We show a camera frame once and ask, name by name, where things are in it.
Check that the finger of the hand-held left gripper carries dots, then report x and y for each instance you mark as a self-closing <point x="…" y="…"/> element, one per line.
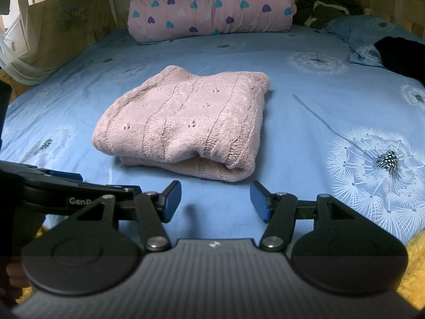
<point x="64" y="175"/>

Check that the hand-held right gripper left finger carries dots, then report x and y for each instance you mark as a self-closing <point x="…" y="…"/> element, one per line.
<point x="172" y="202"/>

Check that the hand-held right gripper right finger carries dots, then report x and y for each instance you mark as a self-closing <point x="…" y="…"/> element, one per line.
<point x="259" y="202"/>

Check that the pink knit cardigan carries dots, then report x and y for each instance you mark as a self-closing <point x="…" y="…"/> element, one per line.
<point x="186" y="129"/>

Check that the blue dandelion-print bed sheet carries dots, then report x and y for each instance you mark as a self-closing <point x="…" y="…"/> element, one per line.
<point x="298" y="106"/>

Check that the white mosquito net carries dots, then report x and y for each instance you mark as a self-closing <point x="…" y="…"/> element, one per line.
<point x="23" y="66"/>

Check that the white drawer cabinet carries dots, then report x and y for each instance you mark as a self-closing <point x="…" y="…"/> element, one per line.
<point x="20" y="16"/>

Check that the yellow fluffy rug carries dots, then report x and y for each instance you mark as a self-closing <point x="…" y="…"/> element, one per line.
<point x="413" y="269"/>

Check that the blue dandelion-print pillow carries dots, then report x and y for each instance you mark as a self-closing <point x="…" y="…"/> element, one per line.
<point x="358" y="36"/>

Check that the pink heart-patterned pillow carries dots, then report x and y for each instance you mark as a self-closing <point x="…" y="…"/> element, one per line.
<point x="212" y="6"/>

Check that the dark fluffy cloth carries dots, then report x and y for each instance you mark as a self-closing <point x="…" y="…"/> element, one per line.
<point x="325" y="10"/>

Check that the black cloth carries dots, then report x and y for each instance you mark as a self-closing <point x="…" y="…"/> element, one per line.
<point x="401" y="56"/>

